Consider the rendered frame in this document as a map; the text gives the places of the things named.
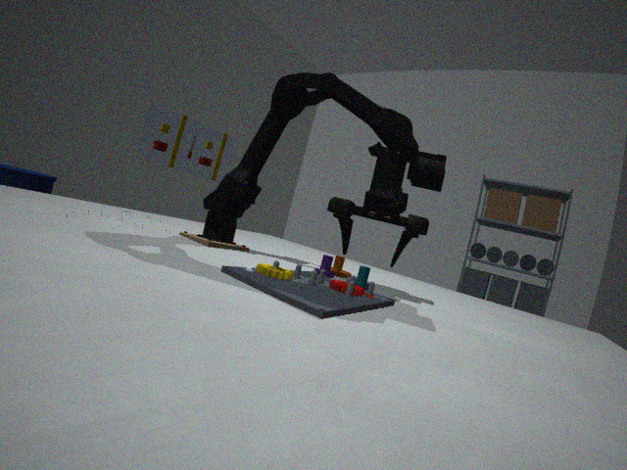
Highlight dark teal gear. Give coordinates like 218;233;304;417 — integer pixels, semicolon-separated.
355;266;370;290

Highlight yellow gear with black stripe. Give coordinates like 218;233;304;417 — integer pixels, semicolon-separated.
256;264;293;281

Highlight orange gear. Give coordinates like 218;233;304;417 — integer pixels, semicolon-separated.
330;256;352;279

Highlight purple gear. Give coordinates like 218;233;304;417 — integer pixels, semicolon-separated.
314;255;335;278

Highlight red gear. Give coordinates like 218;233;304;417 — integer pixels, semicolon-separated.
329;280;364;296

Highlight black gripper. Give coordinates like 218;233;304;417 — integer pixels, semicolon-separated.
327;175;429;267

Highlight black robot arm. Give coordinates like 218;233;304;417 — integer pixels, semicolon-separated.
197;72;447;245

